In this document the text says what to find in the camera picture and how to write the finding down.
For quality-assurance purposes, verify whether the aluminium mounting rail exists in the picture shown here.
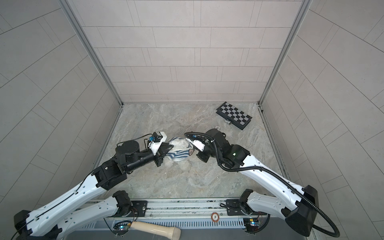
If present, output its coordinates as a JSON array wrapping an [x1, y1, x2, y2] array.
[[64, 196, 310, 223]]

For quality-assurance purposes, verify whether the beige cylindrical handle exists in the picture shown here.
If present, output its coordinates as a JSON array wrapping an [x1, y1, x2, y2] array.
[[130, 222, 181, 240]]

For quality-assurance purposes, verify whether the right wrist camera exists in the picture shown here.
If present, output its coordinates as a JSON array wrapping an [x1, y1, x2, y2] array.
[[185, 134, 207, 152]]

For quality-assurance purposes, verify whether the circuit board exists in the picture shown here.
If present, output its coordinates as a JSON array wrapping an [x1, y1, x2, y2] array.
[[113, 221, 132, 236], [243, 218, 260, 233]]

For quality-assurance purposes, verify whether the red round sticker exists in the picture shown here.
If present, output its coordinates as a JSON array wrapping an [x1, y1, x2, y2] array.
[[211, 212, 220, 223]]

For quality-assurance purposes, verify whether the white teddy bear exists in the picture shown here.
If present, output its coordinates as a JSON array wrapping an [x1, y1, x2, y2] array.
[[166, 137, 194, 163]]

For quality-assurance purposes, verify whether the black corrugated cable conduit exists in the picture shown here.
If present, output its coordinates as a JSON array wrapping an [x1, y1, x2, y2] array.
[[183, 131, 341, 238]]

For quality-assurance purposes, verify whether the right circuit board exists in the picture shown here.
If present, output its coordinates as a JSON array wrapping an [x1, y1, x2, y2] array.
[[243, 218, 260, 233]]

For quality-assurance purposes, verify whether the black white checkerboard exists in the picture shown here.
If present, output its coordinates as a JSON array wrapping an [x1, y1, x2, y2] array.
[[216, 102, 252, 130]]

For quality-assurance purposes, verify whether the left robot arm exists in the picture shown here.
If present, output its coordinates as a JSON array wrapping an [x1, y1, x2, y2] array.
[[12, 137, 174, 240]]

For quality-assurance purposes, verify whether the blue white striped sweater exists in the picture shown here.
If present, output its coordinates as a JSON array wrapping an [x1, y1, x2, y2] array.
[[165, 137, 194, 162]]

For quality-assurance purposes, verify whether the left circuit board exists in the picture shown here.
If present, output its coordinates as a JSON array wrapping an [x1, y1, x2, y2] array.
[[113, 221, 132, 236]]

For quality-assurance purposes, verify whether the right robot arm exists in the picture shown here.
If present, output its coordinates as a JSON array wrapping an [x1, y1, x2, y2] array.
[[185, 129, 322, 237]]

